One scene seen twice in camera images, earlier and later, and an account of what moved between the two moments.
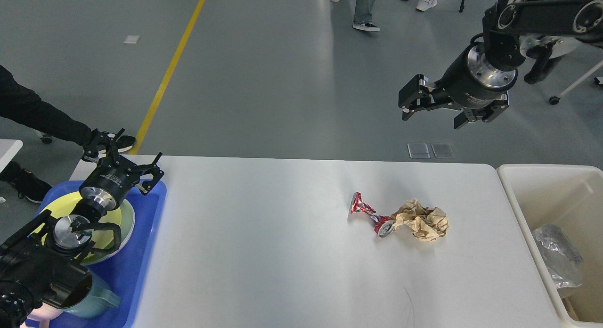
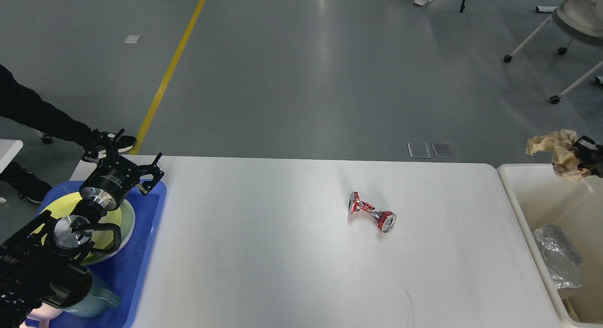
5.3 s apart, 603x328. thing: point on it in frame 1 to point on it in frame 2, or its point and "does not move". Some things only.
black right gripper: (470, 82) to (589, 155)
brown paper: (427, 224) to (561, 142)
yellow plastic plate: (102, 241) does not move
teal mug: (99, 300) does not move
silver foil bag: (563, 259) does not move
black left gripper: (107, 182) does not move
